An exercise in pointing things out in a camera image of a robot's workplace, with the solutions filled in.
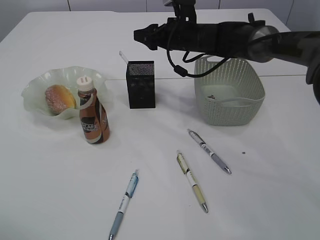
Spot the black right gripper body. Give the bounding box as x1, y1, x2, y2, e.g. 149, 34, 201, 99
133, 18, 253, 58

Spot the white grey grip pen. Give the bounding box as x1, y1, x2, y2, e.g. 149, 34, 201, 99
187, 128, 232, 175

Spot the clear plastic ruler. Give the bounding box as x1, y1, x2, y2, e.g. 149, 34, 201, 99
119, 50, 129, 65

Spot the brown Nescafe coffee bottle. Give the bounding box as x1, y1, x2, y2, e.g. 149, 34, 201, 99
76, 76, 110, 144

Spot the beige retractable pen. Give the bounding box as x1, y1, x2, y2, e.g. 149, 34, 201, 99
176, 150, 209, 214

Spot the light blue retractable pen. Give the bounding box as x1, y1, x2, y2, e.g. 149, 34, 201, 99
108, 169, 139, 240

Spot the sugar-dusted bread roll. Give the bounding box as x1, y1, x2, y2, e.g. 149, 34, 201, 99
44, 84, 76, 115

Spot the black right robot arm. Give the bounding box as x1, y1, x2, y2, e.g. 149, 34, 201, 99
133, 17, 320, 100

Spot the grey-green plastic woven basket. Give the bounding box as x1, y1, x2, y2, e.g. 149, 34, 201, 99
194, 58, 265, 126

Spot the black mesh pen holder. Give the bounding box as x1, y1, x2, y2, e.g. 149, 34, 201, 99
126, 60, 156, 109

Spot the pale green wavy glass plate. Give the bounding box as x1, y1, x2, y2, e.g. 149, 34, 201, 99
21, 66, 113, 120

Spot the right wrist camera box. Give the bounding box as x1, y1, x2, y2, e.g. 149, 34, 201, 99
162, 0, 197, 24

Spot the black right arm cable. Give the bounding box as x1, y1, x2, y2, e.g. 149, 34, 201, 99
166, 22, 233, 78

